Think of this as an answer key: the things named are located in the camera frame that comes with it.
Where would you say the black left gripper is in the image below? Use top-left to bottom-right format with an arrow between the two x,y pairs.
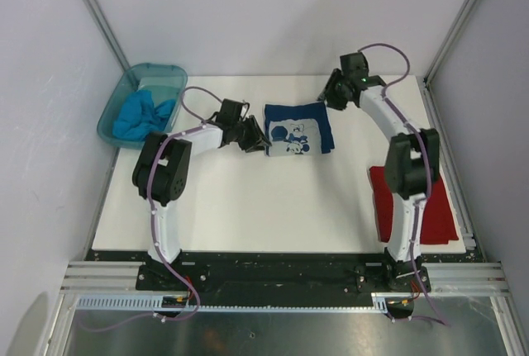
231,115 -> 271,153

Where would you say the dark blue t-shirt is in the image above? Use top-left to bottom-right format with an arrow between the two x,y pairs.
264,102 -> 335,158

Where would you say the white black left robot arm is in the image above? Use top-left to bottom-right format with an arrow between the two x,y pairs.
132,99 -> 271,290

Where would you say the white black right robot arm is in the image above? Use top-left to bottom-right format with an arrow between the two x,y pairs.
318,51 -> 440,291

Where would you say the teal plastic bin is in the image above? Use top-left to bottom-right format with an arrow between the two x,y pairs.
97,63 -> 188,150

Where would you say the light blue crumpled t-shirt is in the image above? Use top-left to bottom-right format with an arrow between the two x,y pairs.
112,89 -> 176,142

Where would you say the folded red t-shirt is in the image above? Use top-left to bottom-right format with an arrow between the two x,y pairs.
369,166 -> 459,245

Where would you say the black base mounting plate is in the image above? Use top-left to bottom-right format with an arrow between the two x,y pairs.
136,251 -> 431,306

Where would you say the grey slotted cable duct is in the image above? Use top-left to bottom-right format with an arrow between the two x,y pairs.
76,294 -> 388,314

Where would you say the aluminium frame post right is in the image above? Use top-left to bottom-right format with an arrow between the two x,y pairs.
422,0 -> 503,89

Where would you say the aluminium frame post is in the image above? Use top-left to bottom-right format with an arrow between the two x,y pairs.
422,0 -> 503,89
82,0 -> 131,72

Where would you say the aluminium frame post left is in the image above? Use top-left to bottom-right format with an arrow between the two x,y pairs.
82,0 -> 131,72

